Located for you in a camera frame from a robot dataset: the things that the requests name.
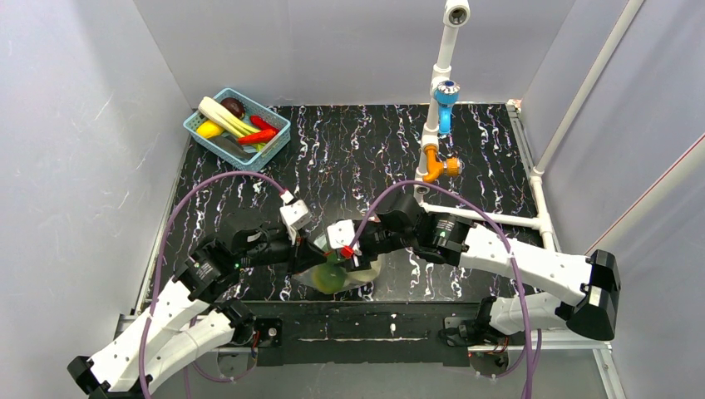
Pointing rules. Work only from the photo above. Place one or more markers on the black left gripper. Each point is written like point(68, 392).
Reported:
point(301, 255)

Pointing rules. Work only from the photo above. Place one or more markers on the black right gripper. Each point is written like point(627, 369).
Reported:
point(356, 246)

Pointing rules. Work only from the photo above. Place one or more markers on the green yellow mango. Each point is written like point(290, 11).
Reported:
point(329, 278)

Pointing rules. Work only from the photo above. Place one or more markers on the clear zip bag orange zipper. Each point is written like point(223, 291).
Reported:
point(305, 277)

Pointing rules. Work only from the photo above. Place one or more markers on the green lettuce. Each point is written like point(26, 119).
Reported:
point(360, 277)

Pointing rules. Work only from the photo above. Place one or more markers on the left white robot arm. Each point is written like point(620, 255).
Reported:
point(188, 318)

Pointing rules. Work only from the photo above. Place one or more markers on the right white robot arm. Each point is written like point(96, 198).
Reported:
point(577, 292)

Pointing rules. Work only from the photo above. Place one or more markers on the orange pipe fitting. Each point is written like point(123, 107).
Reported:
point(435, 167)

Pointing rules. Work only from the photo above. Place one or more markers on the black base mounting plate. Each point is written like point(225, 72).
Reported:
point(309, 332)

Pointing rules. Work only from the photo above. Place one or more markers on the red chili pepper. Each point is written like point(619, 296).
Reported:
point(260, 137)

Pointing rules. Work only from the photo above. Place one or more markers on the white bun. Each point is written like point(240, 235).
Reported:
point(217, 113)

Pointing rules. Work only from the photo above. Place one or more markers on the yellow lemon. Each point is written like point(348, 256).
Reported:
point(209, 129)

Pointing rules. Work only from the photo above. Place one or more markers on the blue pipe fitting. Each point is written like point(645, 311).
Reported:
point(446, 95)

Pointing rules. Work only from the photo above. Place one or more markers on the dark purple fruit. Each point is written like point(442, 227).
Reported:
point(234, 106)

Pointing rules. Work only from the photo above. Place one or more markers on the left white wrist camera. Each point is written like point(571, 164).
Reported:
point(294, 214)

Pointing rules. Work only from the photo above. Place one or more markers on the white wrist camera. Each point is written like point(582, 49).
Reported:
point(340, 236)
point(294, 214)

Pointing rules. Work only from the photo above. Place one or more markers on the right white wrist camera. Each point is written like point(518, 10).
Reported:
point(340, 236)

